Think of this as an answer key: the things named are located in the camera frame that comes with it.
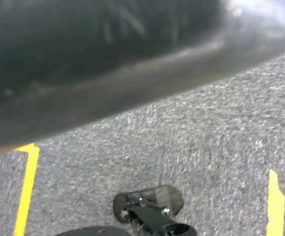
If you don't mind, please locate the black robot foot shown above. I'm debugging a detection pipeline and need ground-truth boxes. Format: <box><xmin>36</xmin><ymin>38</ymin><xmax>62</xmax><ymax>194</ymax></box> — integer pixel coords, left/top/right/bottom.
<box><xmin>113</xmin><ymin>185</ymin><xmax>185</xmax><ymax>225</ymax></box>

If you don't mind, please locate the ragged yellow floor tape strip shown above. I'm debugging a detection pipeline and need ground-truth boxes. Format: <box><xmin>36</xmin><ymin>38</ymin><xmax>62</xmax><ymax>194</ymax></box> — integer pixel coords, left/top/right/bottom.
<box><xmin>266</xmin><ymin>169</ymin><xmax>285</xmax><ymax>236</ymax></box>

